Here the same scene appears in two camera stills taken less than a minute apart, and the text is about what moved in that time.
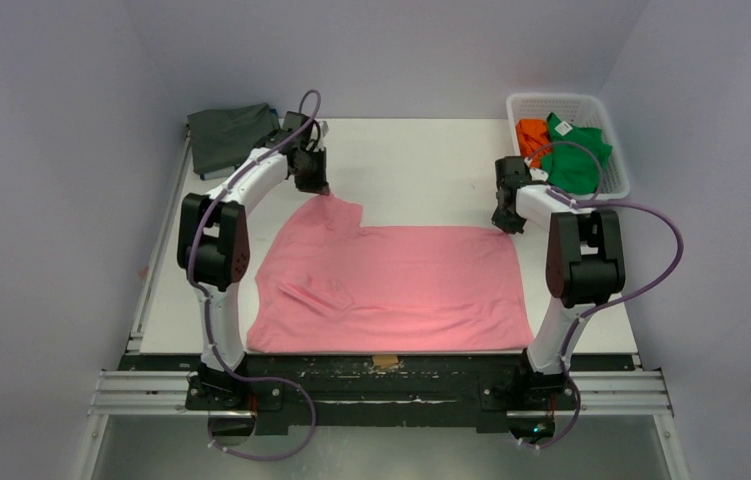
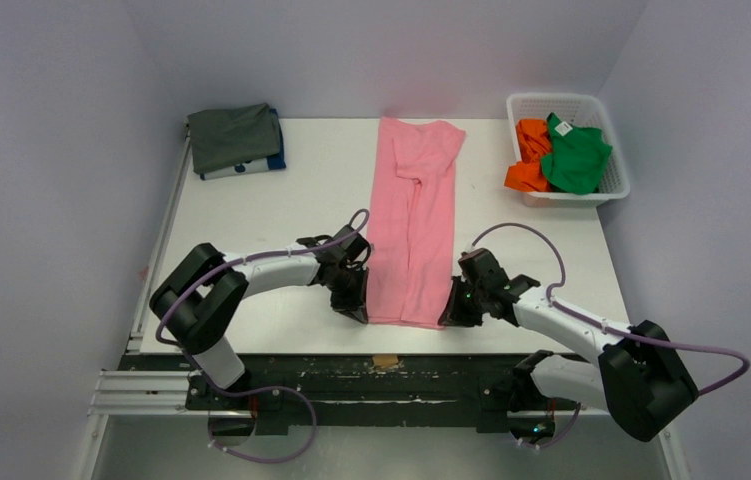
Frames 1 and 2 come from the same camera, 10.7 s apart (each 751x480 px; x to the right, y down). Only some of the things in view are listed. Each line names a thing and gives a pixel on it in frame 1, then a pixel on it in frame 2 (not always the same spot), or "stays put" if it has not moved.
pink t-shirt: [325, 284] to [412, 231]
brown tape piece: [385, 361] stays put
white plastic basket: [586, 110] stays put
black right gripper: [506, 211] to [464, 302]
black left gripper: [318, 185] to [354, 305]
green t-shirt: [575, 157] stays put
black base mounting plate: [380, 394] stays put
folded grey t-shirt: [221, 137] stays put
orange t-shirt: [533, 140] stays put
